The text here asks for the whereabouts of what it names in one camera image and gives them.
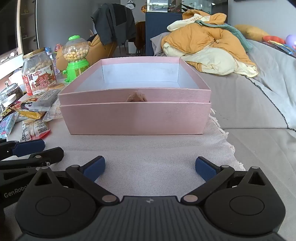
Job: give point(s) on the grey pillow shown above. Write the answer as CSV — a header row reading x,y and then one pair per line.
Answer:
x,y
158,44

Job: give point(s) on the blue snack packet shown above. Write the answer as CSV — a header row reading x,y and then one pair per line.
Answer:
x,y
8,122

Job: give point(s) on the brown wooden chair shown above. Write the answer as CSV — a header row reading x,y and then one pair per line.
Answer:
x,y
140,34

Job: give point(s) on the transparent snack packet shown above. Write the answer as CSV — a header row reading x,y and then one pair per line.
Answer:
x,y
54,111

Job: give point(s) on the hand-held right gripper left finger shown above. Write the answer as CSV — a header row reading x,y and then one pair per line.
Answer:
x,y
93,169

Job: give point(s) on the peanut jar with gold lid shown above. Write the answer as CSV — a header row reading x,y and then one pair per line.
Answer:
x,y
39,74

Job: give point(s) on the white woven table mat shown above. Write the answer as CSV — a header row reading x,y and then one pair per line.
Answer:
x,y
143,150

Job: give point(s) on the green candy dispenser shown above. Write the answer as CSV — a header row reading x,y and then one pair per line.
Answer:
x,y
75,58

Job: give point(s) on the white rice cracker packet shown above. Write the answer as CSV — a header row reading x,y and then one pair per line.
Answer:
x,y
34,129

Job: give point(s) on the blue cabinet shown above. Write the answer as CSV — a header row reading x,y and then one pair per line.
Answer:
x,y
159,32

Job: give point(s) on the white television cabinet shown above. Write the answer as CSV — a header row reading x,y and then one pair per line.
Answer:
x,y
9,62

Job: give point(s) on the white waste bin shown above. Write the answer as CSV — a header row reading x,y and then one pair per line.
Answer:
x,y
131,48

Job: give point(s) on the colourful toy pile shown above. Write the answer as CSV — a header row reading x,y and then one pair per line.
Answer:
x,y
277,44

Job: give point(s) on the black television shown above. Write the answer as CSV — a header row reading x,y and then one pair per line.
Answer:
x,y
8,23

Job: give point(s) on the yellow and cream quilt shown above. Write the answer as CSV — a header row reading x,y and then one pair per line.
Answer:
x,y
196,39

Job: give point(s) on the white shelf unit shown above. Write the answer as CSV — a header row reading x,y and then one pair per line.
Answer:
x,y
27,25

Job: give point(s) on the green cloth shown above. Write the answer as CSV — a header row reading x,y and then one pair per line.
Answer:
x,y
231,29

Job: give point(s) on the purple ball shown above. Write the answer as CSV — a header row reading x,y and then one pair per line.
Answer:
x,y
291,40

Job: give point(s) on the panda wall clock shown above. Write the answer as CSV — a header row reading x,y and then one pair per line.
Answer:
x,y
131,5

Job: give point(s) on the yellow pillow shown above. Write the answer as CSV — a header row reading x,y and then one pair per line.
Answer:
x,y
251,32

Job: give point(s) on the dark grey jacket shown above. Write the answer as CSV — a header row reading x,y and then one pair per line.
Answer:
x,y
113,20

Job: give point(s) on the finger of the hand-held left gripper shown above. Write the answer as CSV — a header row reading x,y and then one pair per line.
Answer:
x,y
47,155
30,146

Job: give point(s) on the panda print snack packet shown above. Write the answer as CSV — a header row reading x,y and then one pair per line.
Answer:
x,y
27,104

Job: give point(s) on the glass jar with dark contents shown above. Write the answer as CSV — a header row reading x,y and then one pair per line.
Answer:
x,y
12,89

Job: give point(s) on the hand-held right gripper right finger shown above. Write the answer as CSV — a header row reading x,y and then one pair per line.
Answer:
x,y
206,168

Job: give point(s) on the grey snack packet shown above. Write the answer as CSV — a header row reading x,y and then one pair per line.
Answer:
x,y
46,97

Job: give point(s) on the grey sofa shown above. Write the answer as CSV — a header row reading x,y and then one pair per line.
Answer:
x,y
254,104

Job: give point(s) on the glass display case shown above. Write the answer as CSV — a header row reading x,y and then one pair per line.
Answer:
x,y
180,5

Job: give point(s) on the colourful toy card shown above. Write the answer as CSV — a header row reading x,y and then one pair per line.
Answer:
x,y
51,60

